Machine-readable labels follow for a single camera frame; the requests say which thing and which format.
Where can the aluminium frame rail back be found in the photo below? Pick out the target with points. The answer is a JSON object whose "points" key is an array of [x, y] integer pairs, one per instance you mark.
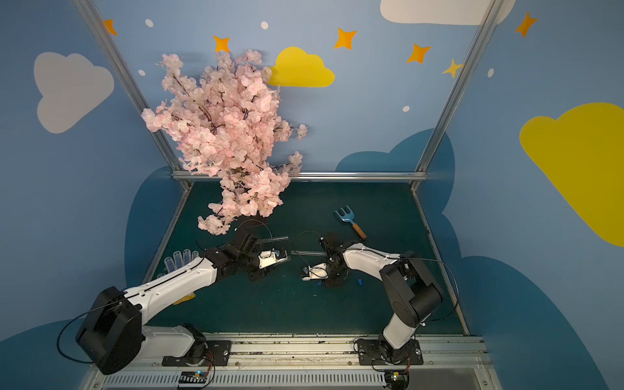
{"points": [[326, 176]]}

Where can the clear test tube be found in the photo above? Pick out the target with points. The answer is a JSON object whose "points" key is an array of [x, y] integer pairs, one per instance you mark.
{"points": [[305, 253], [275, 239]]}

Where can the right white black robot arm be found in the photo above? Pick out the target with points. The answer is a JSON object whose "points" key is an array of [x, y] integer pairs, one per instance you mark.
{"points": [[412, 290]]}

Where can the small circuit board right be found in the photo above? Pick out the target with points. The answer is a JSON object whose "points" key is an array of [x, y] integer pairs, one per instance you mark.
{"points": [[396, 380]]}

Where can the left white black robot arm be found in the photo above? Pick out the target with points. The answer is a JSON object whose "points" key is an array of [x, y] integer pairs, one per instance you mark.
{"points": [[115, 331]]}

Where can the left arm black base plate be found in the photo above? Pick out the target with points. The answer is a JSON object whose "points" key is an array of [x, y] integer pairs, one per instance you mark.
{"points": [[202, 354]]}

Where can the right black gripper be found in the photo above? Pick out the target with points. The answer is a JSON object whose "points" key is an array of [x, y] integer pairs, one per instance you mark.
{"points": [[329, 246]]}

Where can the blue garden fork wooden handle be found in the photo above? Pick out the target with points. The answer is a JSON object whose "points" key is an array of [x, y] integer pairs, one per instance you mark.
{"points": [[346, 215]]}

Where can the pink artificial cherry blossom tree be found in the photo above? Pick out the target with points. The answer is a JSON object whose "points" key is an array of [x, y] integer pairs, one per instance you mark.
{"points": [[226, 125]]}

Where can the small circuit board left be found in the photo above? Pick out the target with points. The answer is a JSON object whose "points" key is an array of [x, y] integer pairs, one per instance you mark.
{"points": [[193, 379]]}

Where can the small circuit board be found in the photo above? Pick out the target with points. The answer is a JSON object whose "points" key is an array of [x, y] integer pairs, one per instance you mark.
{"points": [[396, 380], [193, 379]]}

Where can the aluminium front rail bed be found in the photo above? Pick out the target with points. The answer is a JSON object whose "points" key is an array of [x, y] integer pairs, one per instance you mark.
{"points": [[294, 361]]}

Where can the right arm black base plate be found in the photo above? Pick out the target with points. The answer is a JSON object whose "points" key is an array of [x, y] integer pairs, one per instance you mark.
{"points": [[381, 353]]}

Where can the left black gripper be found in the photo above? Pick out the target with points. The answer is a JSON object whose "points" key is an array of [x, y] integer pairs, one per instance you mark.
{"points": [[251, 244]]}

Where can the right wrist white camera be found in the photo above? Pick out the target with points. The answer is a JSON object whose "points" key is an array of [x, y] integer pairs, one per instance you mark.
{"points": [[318, 272]]}

